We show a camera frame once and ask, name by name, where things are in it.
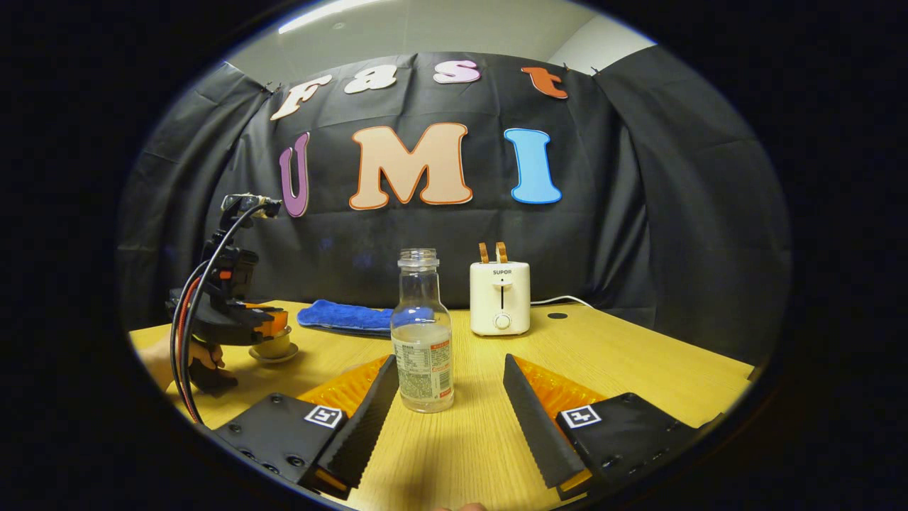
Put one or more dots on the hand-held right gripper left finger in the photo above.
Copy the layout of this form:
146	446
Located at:
362	426

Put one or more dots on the blue towel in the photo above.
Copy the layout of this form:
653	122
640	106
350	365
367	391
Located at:
347	314

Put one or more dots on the beige saucer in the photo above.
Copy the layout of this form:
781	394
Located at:
280	358

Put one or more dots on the bread slice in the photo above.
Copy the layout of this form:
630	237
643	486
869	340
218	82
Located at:
484	253
501	252

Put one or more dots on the beige teacup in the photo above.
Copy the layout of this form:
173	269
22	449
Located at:
275	346

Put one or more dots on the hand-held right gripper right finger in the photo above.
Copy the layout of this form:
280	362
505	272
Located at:
539	426

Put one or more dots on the black backdrop cloth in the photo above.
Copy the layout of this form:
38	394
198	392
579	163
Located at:
603	234

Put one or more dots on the clear water bottle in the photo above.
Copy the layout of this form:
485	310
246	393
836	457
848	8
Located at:
423	362

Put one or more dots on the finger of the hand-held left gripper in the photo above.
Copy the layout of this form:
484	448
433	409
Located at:
273	323

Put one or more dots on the white toaster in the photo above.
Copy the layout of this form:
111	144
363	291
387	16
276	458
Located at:
500	298

